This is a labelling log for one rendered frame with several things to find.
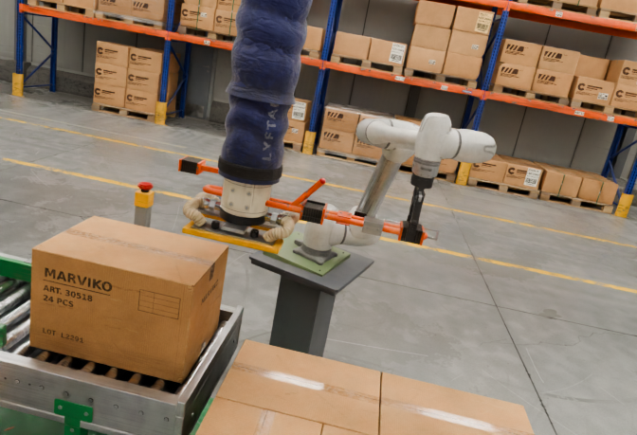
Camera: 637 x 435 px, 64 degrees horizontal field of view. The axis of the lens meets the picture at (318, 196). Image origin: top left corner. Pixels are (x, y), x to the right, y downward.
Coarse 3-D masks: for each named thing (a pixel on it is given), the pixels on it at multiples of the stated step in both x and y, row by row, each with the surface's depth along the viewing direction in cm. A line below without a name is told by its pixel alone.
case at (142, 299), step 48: (48, 240) 189; (96, 240) 196; (144, 240) 204; (192, 240) 212; (48, 288) 184; (96, 288) 181; (144, 288) 179; (192, 288) 176; (48, 336) 189; (96, 336) 187; (144, 336) 184; (192, 336) 188
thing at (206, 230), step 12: (192, 228) 176; (204, 228) 176; (216, 228) 178; (252, 228) 178; (216, 240) 175; (228, 240) 174; (240, 240) 174; (252, 240) 175; (264, 240) 177; (276, 240) 180; (276, 252) 173
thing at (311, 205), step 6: (306, 204) 184; (312, 204) 185; (318, 204) 186; (324, 204) 186; (300, 210) 179; (306, 210) 178; (312, 210) 178; (318, 210) 177; (324, 210) 178; (300, 216) 180; (306, 216) 178; (312, 216) 179; (318, 216) 179; (312, 222) 179; (318, 222) 178
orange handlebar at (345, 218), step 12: (204, 168) 210; (216, 168) 210; (216, 192) 182; (276, 204) 181; (300, 204) 185; (324, 216) 180; (336, 216) 179; (348, 216) 180; (384, 228) 178; (396, 228) 178
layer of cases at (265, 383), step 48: (240, 384) 193; (288, 384) 198; (336, 384) 204; (384, 384) 209; (432, 384) 215; (240, 432) 170; (288, 432) 174; (336, 432) 178; (384, 432) 182; (432, 432) 187; (480, 432) 191; (528, 432) 196
